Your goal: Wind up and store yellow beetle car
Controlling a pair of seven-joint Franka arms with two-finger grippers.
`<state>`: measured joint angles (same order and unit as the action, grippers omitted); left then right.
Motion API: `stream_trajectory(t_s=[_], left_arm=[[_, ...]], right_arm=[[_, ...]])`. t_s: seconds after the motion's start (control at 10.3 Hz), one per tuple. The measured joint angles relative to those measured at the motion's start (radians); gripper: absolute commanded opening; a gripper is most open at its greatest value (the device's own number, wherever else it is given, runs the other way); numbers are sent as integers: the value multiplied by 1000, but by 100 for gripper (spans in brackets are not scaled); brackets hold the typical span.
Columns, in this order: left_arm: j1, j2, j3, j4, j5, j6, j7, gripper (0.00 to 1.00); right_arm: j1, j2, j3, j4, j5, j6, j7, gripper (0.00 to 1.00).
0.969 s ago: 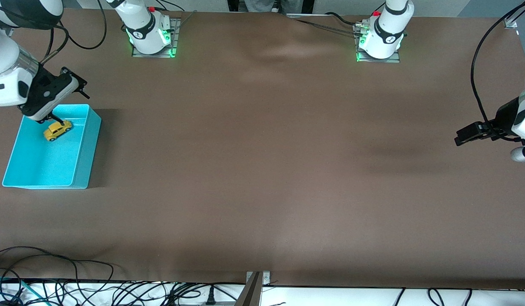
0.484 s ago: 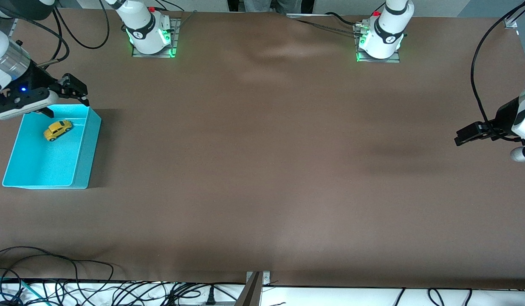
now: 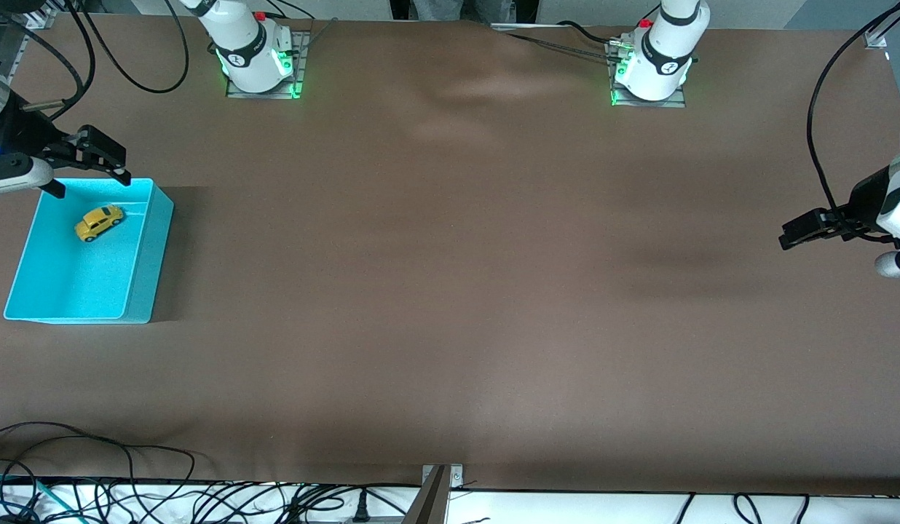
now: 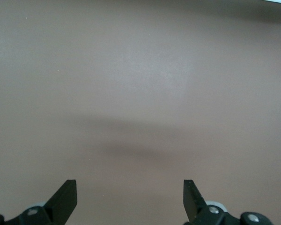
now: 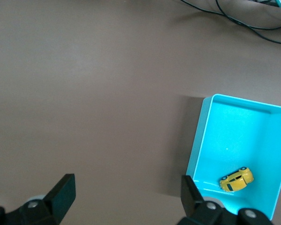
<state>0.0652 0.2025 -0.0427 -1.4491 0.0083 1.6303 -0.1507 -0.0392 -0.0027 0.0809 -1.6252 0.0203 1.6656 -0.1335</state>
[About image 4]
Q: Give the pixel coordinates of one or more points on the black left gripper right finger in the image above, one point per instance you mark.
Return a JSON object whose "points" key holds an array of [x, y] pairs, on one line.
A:
{"points": [[193, 204]]}

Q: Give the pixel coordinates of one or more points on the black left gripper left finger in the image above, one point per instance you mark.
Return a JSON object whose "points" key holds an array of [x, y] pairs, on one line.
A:
{"points": [[61, 204]]}

